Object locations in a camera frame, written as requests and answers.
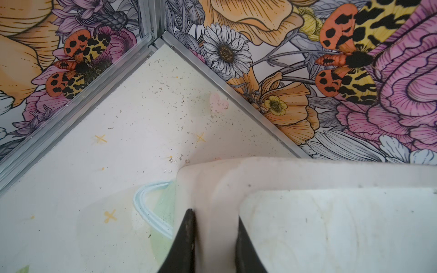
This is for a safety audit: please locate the left aluminium corner post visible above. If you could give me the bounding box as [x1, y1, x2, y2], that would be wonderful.
[138, 0, 166, 44]

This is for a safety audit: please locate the white drawer cabinet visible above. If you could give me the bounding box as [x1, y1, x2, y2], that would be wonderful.
[174, 158, 437, 273]

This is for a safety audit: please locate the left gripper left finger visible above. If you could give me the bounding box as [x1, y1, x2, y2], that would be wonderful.
[158, 209, 196, 273]

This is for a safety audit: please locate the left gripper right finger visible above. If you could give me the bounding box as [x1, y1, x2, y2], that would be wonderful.
[235, 218, 267, 273]

